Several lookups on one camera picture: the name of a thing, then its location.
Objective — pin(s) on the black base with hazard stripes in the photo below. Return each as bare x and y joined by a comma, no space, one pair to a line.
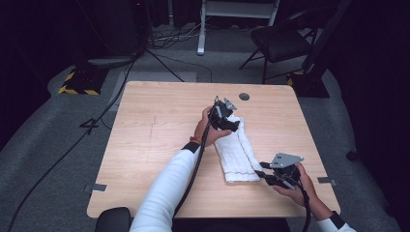
82,80

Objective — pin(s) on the small black floor object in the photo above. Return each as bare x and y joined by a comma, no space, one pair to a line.
352,155

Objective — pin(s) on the person's dark lap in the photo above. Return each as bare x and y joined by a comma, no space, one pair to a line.
232,226

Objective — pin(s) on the dark round table grommet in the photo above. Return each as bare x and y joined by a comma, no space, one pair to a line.
244,96

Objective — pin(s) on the black folding chair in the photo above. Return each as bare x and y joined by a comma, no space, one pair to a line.
278,43

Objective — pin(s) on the person's right hand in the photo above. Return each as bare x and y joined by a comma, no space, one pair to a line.
290,195

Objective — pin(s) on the black equipment cabinet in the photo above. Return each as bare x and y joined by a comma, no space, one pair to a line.
122,25

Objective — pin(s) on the white metal desk frame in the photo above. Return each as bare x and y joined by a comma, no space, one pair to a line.
235,9

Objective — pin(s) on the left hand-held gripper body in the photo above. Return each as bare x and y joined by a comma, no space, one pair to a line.
219,114

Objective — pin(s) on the grey tape strip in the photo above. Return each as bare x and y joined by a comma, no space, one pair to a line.
96,187
326,180

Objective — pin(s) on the black seat armrest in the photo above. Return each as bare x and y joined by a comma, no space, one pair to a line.
112,220

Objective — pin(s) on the black stand with base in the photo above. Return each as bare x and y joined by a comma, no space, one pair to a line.
311,83

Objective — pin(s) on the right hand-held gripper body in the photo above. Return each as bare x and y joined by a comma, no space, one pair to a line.
286,175

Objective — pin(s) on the person's left hand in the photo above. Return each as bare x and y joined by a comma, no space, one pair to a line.
216,134

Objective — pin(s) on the white towel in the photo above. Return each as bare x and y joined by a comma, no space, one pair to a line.
237,154

